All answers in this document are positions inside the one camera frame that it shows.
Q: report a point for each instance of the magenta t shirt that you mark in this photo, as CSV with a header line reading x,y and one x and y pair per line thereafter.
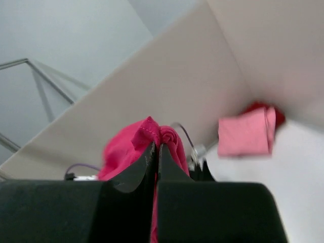
x,y
126,152

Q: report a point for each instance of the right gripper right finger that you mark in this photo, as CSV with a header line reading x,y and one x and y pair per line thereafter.
x,y
209,211

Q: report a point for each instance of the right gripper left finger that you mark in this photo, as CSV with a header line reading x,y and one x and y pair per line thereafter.
x,y
46,211

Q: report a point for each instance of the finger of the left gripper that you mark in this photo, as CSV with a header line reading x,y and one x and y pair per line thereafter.
x,y
199,171

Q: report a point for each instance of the light pink t shirt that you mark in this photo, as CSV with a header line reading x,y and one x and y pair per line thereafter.
x,y
248,134

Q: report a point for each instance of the dark red t shirt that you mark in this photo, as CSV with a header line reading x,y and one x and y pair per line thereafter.
x,y
280,117

